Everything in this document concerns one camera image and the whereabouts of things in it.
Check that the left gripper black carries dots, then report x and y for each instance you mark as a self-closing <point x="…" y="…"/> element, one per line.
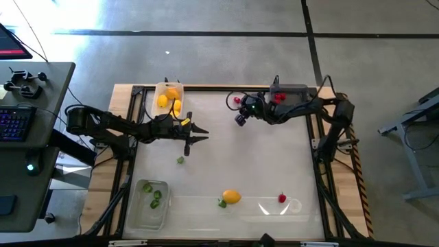
<point x="171" y="132"/>

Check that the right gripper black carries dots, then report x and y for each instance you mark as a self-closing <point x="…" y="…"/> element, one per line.
<point x="255" y="108"/>

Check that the small green pepper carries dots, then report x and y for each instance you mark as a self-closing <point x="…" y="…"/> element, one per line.
<point x="222" y="204"/>
<point x="180" y="160"/>
<point x="157" y="195"/>
<point x="147" y="188"/>
<point x="154" y="204"/>

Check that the small yellow lemon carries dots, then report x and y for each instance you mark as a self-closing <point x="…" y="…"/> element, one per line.
<point x="162" y="101"/>
<point x="175" y="113"/>
<point x="177" y="105"/>

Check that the large orange-yellow lemon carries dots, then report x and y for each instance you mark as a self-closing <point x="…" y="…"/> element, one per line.
<point x="232" y="197"/>
<point x="172" y="94"/>

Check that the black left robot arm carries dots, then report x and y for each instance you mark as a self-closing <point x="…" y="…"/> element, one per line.
<point x="113" y="123"/>

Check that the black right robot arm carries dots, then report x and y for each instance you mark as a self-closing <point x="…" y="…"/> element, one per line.
<point x="298" y="106"/>

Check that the yellow tape tag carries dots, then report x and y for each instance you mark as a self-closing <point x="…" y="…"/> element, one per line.
<point x="185" y="121"/>

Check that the grey plastic basket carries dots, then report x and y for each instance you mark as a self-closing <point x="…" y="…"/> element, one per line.
<point x="295" y="90"/>

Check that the white plastic basket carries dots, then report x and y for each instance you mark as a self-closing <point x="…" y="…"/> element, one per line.
<point x="156" y="90"/>

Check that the translucent clear plastic basket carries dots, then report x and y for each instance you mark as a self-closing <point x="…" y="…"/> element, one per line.
<point x="147" y="219"/>

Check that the yellow black hazard tape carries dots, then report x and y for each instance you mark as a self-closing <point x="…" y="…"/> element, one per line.
<point x="361" y="185"/>

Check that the dark grey desk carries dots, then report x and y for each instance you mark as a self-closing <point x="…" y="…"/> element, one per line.
<point x="51" y="103"/>

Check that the black computer mouse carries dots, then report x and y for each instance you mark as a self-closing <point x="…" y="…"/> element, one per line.
<point x="34" y="161"/>

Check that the black screw clamp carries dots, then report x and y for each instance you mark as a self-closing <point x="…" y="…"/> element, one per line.
<point x="29" y="92"/>
<point x="20" y="73"/>

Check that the grey metal stand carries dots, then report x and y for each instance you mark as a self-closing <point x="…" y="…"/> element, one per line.
<point x="413" y="161"/>

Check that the backlit black keyboard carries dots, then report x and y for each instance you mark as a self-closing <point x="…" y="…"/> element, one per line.
<point x="15" y="123"/>

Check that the black smartphone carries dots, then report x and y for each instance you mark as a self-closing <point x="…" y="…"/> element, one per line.
<point x="7" y="205"/>

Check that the dark desk monitor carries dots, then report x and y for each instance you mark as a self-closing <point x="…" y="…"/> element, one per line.
<point x="10" y="46"/>

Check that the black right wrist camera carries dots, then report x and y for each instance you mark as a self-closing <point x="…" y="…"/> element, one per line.
<point x="241" y="120"/>

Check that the black aluminium table frame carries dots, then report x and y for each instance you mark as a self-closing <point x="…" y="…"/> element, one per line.
<point x="223" y="88"/>

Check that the black table-level camera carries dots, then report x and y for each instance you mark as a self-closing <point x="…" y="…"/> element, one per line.
<point x="264" y="241"/>

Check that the silver edge bracket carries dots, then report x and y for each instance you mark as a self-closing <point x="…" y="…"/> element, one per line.
<point x="127" y="243"/>
<point x="319" y="244"/>

